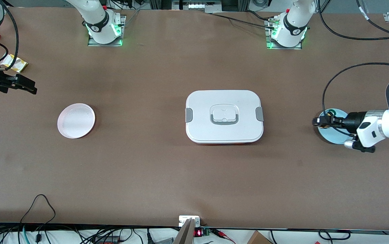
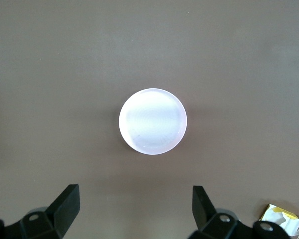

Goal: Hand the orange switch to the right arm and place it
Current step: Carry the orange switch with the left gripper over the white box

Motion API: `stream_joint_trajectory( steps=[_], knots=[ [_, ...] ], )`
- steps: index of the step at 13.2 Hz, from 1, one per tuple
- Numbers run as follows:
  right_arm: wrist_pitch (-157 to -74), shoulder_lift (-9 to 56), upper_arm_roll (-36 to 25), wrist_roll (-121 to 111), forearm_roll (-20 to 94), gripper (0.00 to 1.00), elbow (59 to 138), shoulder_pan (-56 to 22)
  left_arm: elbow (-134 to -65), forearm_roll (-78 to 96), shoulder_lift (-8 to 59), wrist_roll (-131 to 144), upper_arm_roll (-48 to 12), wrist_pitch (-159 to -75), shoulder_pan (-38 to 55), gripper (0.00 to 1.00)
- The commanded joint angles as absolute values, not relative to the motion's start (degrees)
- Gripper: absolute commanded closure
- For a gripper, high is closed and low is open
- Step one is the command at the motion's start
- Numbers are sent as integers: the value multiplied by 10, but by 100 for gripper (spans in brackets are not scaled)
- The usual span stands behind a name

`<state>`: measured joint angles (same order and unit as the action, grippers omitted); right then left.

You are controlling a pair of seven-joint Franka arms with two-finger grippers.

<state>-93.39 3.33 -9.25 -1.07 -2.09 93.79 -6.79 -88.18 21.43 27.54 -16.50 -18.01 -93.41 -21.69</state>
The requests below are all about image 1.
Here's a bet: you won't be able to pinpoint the small white device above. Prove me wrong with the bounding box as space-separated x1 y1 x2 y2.
178 215 201 227

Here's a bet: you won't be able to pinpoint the light blue round plate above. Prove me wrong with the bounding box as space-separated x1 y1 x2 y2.
317 108 356 145

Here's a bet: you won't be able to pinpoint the thick black cable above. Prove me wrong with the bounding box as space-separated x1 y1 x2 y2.
318 229 351 242

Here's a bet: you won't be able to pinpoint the black base power cable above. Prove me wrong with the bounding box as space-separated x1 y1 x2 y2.
210 10 278 30

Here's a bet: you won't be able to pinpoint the grey angled metal bar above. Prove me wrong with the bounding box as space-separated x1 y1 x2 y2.
173 218 196 244

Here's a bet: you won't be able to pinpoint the red and black clip leads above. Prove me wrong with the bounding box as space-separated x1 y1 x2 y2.
211 228 236 244

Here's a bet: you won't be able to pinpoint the yellow snack packet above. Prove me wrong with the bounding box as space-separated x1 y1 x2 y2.
0 54 29 74

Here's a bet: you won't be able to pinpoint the white lidded storage box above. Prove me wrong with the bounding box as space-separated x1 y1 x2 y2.
185 90 264 145

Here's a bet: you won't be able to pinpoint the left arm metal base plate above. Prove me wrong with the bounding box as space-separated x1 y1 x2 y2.
265 16 303 50

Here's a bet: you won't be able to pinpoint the black cable bundle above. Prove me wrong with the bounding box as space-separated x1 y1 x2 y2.
0 222 178 244

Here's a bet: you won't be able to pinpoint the pink round plate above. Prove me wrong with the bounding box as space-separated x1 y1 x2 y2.
57 103 96 139

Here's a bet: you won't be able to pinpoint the brown cardboard box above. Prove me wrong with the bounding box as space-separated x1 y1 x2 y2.
246 230 273 244

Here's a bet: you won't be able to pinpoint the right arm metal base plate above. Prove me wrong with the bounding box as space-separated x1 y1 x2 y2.
87 15 127 47

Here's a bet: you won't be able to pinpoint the black left camera bracket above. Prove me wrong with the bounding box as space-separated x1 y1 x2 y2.
351 140 376 154

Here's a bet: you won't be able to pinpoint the thin black looped cable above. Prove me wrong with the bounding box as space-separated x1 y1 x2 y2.
19 194 57 239

